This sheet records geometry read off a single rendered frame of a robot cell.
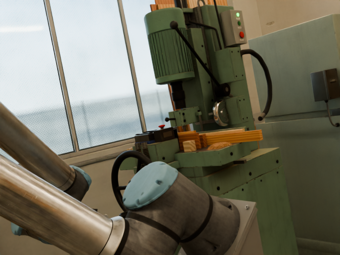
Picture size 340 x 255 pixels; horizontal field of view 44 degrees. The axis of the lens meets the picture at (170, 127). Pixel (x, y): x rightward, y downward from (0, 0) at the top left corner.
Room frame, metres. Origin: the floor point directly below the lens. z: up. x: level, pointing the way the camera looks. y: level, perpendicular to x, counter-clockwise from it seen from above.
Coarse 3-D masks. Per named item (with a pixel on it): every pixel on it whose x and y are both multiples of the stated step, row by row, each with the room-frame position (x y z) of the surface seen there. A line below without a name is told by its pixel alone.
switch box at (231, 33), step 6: (222, 12) 2.01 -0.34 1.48; (228, 12) 1.99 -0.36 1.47; (234, 12) 2.00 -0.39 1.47; (240, 12) 2.04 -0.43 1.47; (222, 18) 2.01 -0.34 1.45; (228, 18) 1.99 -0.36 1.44; (234, 18) 1.99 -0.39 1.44; (240, 18) 2.03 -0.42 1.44; (222, 24) 2.02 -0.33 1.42; (228, 24) 1.99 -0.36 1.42; (234, 24) 1.99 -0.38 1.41; (228, 30) 2.00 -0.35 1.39; (234, 30) 1.98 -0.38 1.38; (240, 30) 2.02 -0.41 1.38; (228, 36) 2.00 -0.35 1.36; (234, 36) 1.98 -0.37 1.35; (228, 42) 2.01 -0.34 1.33; (234, 42) 1.98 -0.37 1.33; (240, 42) 2.00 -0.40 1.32; (246, 42) 2.04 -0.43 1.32
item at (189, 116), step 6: (186, 108) 1.92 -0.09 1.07; (192, 108) 1.90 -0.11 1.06; (198, 108) 1.93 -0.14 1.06; (168, 114) 1.89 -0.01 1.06; (174, 114) 1.86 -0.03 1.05; (180, 114) 1.84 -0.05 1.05; (186, 114) 1.87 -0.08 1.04; (192, 114) 1.90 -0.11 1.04; (174, 120) 1.87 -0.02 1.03; (180, 120) 1.84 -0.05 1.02; (186, 120) 1.86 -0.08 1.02; (192, 120) 1.89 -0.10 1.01; (198, 120) 1.92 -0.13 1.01; (174, 126) 1.87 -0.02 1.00
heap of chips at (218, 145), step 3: (213, 144) 1.66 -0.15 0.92; (216, 144) 1.64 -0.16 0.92; (219, 144) 1.64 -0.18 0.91; (222, 144) 1.64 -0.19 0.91; (225, 144) 1.65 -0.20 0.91; (228, 144) 1.66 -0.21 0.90; (231, 144) 1.67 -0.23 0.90; (210, 147) 1.64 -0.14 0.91; (213, 147) 1.63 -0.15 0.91; (216, 147) 1.63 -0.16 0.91; (219, 147) 1.62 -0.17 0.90; (222, 147) 1.63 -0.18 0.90
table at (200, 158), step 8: (232, 144) 1.67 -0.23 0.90; (240, 144) 1.68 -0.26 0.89; (248, 144) 1.72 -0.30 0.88; (184, 152) 1.71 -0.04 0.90; (192, 152) 1.67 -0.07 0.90; (200, 152) 1.64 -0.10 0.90; (208, 152) 1.61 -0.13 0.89; (216, 152) 1.59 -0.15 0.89; (224, 152) 1.60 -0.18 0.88; (232, 152) 1.64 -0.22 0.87; (240, 152) 1.68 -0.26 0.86; (248, 152) 1.72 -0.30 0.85; (128, 160) 1.94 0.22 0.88; (176, 160) 1.73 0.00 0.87; (184, 160) 1.70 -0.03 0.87; (192, 160) 1.67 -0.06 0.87; (200, 160) 1.64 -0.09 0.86; (208, 160) 1.62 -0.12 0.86; (216, 160) 1.59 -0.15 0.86; (224, 160) 1.59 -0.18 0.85; (232, 160) 1.63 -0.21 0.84; (120, 168) 1.99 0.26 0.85; (128, 168) 1.95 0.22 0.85; (136, 168) 1.76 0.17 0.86; (176, 168) 1.71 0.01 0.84
